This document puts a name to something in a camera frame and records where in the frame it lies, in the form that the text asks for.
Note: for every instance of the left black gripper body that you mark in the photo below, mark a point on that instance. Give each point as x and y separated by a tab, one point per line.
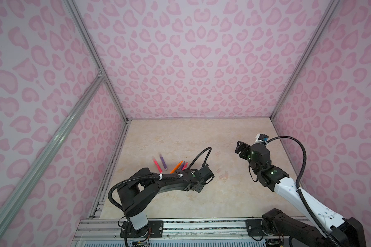
201	186

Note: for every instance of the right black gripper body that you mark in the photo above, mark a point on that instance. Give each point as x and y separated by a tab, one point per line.
254	166

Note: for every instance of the purple pen group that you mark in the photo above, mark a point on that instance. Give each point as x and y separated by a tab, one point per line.
163	162
182	165

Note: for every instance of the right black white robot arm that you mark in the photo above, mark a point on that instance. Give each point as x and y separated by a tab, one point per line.
327	228

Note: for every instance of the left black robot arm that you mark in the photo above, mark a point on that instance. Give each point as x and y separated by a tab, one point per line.
133	195

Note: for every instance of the orange pen left group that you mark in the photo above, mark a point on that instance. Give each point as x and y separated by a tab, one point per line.
176	167

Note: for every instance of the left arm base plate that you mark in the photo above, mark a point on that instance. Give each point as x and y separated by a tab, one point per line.
153	229

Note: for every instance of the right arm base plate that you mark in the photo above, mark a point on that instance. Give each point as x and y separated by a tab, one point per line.
254	227

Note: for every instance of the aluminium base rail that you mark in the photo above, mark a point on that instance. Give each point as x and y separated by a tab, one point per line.
186	232

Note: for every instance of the diagonal aluminium frame bar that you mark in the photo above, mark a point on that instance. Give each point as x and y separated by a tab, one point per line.
23	190

